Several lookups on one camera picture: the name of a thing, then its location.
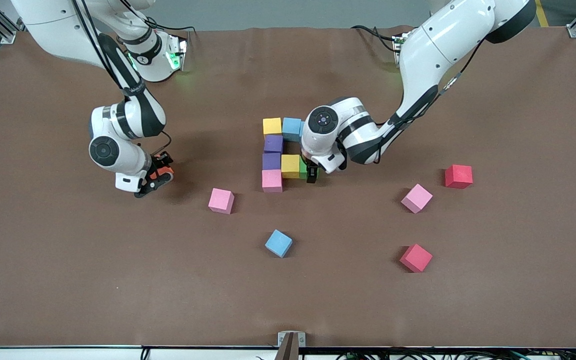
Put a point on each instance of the orange foam cube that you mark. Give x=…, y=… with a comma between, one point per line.
x=165, y=173

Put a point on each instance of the brown table mat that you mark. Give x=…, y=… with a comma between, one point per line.
x=288, y=300

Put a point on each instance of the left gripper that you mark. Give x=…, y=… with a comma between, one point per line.
x=312, y=173

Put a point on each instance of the rose red foam cube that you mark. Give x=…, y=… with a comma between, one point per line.
x=416, y=258

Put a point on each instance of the purple foam cube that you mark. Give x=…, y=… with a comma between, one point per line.
x=271, y=161
x=273, y=143

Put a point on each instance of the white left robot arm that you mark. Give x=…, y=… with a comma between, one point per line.
x=418, y=65

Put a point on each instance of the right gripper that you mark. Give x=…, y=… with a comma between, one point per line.
x=160, y=162

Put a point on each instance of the yellow foam cube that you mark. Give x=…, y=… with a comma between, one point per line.
x=272, y=126
x=290, y=166

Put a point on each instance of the green foam cube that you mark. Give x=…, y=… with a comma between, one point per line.
x=303, y=167

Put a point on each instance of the pink foam cube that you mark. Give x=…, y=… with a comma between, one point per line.
x=221, y=200
x=417, y=198
x=272, y=181

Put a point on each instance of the silver connector box green light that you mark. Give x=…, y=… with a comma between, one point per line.
x=396, y=45
x=177, y=52

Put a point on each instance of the grey metal bracket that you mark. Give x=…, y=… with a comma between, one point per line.
x=283, y=340

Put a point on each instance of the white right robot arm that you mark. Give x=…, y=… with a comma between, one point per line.
x=133, y=120

